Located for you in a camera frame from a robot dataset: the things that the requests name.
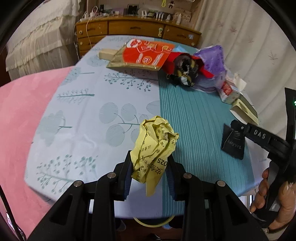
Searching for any black paper tag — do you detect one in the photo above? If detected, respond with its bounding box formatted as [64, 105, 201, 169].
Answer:
[221, 124, 245, 160]

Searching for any red white milk carton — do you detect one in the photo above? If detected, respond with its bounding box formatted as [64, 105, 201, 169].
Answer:
[218, 73, 247, 104]

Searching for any yellow paper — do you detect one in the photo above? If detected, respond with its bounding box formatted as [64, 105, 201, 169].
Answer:
[130, 116, 179, 196]

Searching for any purple plastic bag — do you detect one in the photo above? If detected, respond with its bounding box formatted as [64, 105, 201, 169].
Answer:
[193, 45, 226, 92]

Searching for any black yellow wrapper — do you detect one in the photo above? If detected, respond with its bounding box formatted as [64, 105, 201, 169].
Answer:
[163, 52, 204, 87]

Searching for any red fabric pouch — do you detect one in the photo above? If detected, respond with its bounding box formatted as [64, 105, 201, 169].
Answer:
[162, 52, 214, 79]

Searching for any red orange paper bag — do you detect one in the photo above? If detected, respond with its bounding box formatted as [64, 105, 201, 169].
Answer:
[107, 38, 175, 71]

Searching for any beige wedge block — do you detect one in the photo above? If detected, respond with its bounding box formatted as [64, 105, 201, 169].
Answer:
[98, 49, 118, 61]

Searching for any yellow rim trash bin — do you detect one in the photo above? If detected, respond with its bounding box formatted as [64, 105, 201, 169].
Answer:
[133, 215, 175, 228]

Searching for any person's right hand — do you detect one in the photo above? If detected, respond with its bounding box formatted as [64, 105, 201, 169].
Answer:
[249, 167, 296, 231]

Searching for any blue patterned bed sheet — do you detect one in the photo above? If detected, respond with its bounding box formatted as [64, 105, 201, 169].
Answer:
[25, 35, 269, 201]

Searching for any white floral curtain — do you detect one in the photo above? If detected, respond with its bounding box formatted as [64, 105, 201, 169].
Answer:
[195, 1, 295, 138]

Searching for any pink blanket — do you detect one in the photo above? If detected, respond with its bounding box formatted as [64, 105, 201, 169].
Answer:
[0, 67, 72, 236]

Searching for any wooden desk with drawers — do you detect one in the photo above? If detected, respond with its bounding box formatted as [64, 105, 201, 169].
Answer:
[75, 16, 201, 57]

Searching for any white lace covered furniture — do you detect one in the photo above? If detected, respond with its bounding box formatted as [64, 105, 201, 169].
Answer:
[6, 0, 85, 80]

